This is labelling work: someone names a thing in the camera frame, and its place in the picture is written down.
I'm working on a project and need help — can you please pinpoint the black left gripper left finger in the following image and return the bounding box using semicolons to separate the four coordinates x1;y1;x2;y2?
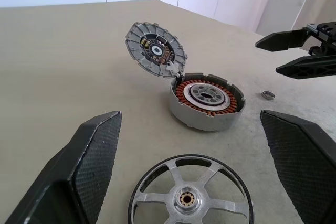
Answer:
5;110;123;224

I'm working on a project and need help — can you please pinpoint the small silver bearing ring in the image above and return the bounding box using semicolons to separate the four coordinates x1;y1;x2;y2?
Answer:
261;90;275;101

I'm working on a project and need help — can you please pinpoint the silver spoked rotor ring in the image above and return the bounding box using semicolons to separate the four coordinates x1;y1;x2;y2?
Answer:
127;155;255;224

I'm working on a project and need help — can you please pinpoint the silver motor cover with circuit board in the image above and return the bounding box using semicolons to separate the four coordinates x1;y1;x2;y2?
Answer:
124;21;188;79

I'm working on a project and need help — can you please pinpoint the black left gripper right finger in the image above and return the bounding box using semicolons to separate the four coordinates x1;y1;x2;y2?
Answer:
259;110;336;224

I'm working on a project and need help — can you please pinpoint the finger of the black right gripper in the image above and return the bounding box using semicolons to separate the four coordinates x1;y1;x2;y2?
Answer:
255;28;315;53
275;52;336;81

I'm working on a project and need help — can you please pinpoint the silver motor housing with copper windings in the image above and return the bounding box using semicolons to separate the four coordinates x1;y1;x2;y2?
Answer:
167;71;247;132

